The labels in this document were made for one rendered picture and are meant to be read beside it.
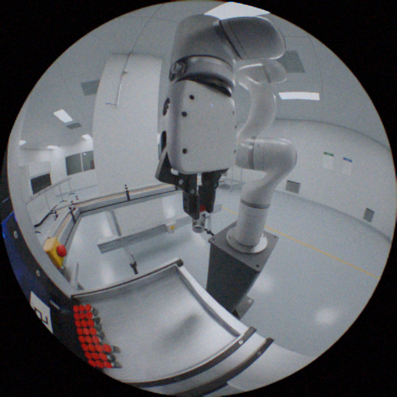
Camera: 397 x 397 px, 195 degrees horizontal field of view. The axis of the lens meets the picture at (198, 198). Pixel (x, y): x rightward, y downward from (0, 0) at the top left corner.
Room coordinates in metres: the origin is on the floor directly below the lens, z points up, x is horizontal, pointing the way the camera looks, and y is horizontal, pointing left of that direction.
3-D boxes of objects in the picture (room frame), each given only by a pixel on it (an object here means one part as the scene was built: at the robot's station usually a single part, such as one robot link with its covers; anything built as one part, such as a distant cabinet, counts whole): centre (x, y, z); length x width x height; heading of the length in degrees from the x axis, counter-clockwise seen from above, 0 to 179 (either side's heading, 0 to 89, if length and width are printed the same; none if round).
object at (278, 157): (0.36, -0.24, 1.16); 0.19 x 0.12 x 0.24; 49
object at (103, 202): (0.98, 0.43, 0.92); 1.90 x 0.16 x 0.16; 128
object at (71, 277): (0.06, 0.50, 0.87); 0.14 x 0.13 x 0.02; 128
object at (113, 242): (1.07, 0.31, 0.49); 1.60 x 0.08 x 0.12; 128
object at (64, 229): (0.21, 0.75, 0.92); 0.69 x 0.16 x 0.16; 38
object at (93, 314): (-0.05, 0.21, 0.90); 0.18 x 0.02 x 0.05; 37
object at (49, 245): (0.07, 0.46, 0.99); 0.08 x 0.07 x 0.07; 128
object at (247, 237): (0.38, -0.22, 0.95); 0.19 x 0.19 x 0.18
